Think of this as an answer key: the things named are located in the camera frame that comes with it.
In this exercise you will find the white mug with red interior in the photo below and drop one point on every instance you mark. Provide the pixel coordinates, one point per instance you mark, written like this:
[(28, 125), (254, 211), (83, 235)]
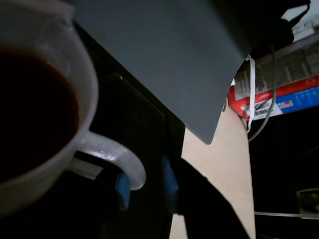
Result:
[(37, 112)]

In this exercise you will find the white numbered label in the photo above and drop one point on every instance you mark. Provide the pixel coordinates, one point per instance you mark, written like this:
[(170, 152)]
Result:
[(304, 27)]

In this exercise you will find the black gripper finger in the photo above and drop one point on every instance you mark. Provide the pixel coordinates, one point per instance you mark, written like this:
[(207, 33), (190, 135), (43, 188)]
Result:
[(123, 191), (199, 204)]

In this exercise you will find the black power adapter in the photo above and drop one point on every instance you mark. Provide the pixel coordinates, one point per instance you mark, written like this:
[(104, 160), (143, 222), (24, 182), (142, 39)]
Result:
[(271, 37)]

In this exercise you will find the red and blue carton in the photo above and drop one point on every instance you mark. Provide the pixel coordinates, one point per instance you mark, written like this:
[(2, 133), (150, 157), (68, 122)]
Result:
[(294, 87)]

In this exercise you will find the dark grey flat panel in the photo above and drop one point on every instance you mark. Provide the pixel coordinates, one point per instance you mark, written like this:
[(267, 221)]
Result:
[(162, 62)]

